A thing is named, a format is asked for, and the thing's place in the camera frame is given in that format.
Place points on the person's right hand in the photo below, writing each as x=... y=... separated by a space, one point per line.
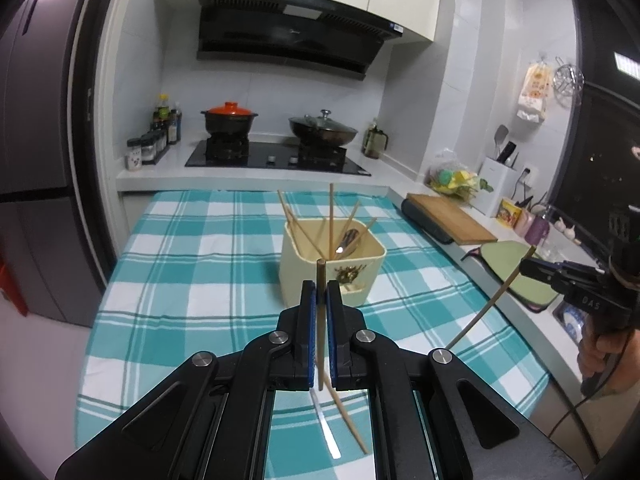
x=622 y=360

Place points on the teal checked tablecloth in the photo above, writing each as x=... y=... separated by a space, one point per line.
x=200 y=270

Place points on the garlic bulbs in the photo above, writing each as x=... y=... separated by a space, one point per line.
x=567 y=230

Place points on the grey refrigerator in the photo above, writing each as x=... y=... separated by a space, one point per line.
x=40 y=160

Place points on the black wok with glass lid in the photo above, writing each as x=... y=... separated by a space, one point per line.
x=322 y=130

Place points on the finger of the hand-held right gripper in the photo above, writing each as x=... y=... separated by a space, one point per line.
x=542 y=266
x=570 y=290

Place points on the black pot with red lid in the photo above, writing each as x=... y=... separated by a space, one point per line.
x=230 y=117

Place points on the wooden cutting board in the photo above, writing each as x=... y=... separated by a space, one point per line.
x=450 y=215

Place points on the white knife holder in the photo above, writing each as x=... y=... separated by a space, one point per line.
x=495 y=180

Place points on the red box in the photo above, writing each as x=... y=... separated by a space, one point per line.
x=12 y=285

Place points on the glass jar with dark lid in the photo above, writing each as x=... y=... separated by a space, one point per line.
x=375 y=140

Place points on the green mat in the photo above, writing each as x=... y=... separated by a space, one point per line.
x=520 y=270

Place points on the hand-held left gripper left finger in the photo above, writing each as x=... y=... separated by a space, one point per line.
x=309 y=335

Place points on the row of spice jars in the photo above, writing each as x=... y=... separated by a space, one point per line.
x=145 y=147

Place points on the pink cup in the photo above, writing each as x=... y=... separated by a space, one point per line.
x=523 y=221

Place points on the black range hood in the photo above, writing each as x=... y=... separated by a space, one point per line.
x=280 y=25

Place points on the hanging printed bag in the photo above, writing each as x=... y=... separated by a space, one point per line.
x=534 y=92

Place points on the yellow snack packet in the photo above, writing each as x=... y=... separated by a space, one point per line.
x=509 y=212

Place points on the plastic bag of fruit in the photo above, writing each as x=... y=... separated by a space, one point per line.
x=452 y=177

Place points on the black long tray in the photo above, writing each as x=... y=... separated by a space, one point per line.
x=425 y=220

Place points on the metal spoon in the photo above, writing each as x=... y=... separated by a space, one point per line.
x=345 y=242

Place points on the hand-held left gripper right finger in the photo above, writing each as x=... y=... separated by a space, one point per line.
x=332 y=335

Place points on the black gas stove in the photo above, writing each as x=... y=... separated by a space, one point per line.
x=270 y=157

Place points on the cream utensil holder box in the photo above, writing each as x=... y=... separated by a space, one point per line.
x=300 y=280

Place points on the purple cup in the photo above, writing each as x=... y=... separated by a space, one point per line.
x=537 y=230

